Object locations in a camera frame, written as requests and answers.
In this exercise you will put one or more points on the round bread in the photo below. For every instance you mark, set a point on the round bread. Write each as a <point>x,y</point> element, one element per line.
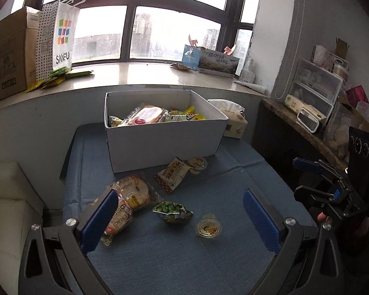
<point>121,218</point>
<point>138,192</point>

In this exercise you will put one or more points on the pink cat figurine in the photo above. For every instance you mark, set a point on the pink cat figurine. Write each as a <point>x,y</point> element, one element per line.
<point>191,41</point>
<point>228,49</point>

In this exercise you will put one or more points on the cream wrapped tissue pack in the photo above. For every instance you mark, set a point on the cream wrapped tissue pack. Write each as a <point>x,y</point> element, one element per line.
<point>298,103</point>

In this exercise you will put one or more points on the pink patterned box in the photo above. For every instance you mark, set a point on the pink patterned box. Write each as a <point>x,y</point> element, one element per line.
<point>321,57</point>

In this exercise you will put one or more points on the red box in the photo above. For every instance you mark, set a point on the red box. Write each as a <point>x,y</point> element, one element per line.
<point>358,93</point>

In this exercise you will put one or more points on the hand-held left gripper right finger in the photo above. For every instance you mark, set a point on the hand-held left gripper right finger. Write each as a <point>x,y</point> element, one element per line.
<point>259,218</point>

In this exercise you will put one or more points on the wooden side shelf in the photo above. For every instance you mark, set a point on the wooden side shelf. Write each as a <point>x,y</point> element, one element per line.
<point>283,113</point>

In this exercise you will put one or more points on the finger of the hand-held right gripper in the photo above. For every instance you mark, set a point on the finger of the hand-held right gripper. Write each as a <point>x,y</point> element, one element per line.
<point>306,164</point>
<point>307,195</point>

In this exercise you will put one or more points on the white tube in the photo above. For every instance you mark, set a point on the white tube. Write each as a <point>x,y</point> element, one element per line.
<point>253,87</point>

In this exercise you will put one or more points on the dark window frame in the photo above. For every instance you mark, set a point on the dark window frame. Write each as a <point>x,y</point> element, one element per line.
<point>127,30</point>

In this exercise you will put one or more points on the brown cardboard piece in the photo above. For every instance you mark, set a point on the brown cardboard piece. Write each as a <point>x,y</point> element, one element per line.
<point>341,49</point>

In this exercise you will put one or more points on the white dotted paper bag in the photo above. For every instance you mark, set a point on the white dotted paper bag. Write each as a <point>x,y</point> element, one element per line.
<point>63,43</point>

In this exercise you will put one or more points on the white cardboard box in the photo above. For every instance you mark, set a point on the white cardboard box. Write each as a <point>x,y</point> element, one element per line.
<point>160,150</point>

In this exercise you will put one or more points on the clear plastic drawer unit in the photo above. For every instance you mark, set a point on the clear plastic drawer unit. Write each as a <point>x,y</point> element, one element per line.
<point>316,80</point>

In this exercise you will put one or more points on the pile of green yellow sachets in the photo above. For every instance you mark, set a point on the pile of green yellow sachets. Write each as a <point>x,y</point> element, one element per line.
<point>60,73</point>

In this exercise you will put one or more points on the white framed mirror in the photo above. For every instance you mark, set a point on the white framed mirror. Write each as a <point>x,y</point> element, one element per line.
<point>309,119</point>

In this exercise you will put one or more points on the orange snack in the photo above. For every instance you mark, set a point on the orange snack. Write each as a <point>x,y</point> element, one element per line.
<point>143,115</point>

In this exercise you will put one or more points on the brown cardboard box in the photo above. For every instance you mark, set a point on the brown cardboard box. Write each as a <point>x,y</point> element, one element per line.
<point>12,55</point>

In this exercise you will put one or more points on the checked cream snack packet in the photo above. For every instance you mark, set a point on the checked cream snack packet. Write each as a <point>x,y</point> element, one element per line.
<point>173,175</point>

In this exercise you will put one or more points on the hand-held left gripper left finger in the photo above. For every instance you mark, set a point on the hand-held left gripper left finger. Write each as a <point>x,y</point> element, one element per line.
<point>100,218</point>

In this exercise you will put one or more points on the green pea snack packet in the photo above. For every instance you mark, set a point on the green pea snack packet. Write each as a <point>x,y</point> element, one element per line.
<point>172,212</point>

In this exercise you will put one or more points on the white plastic bottle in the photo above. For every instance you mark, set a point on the white plastic bottle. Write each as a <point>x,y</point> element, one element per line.
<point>247,73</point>

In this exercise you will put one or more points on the beige soft tissue pack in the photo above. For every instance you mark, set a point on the beige soft tissue pack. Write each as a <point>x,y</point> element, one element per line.
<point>233,123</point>

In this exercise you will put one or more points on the blue printed tissue box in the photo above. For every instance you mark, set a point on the blue printed tissue box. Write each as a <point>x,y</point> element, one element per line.
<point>215,63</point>

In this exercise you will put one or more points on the small jelly cup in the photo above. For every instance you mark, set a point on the small jelly cup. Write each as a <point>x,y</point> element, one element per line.
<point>200,163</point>
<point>209,229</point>

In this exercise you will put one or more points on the person's right hand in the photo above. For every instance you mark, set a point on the person's right hand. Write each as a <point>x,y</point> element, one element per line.
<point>322,218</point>

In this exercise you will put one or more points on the clear plastic bag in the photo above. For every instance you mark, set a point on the clear plastic bag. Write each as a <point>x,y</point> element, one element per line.
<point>338,129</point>

